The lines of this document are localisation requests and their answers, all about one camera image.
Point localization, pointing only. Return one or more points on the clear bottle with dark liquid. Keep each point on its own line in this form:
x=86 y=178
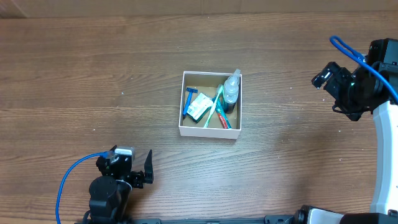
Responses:
x=231 y=92

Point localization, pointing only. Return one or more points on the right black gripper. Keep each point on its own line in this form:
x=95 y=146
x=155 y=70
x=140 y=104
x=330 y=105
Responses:
x=333 y=83

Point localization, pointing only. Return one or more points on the green white toothbrush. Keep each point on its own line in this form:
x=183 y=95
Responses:
x=213 y=107

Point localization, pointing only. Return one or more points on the green soap packet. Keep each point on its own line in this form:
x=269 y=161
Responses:
x=199 y=107

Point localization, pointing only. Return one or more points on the blue disposable razor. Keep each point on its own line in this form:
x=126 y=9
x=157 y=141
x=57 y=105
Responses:
x=190 y=91

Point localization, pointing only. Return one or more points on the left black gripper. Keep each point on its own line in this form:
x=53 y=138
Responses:
x=134 y=177

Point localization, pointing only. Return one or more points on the white cardboard box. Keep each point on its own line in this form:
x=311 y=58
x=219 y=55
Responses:
x=207 y=83

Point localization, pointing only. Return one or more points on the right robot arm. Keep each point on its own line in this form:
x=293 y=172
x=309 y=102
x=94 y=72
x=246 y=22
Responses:
x=375 y=149

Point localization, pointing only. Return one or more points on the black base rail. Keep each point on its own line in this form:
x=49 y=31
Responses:
x=268 y=219

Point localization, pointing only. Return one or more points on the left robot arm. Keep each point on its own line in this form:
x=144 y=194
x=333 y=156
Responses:
x=109 y=193

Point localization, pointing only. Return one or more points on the Colgate toothpaste tube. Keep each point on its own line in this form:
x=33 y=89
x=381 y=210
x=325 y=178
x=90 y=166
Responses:
x=221 y=114

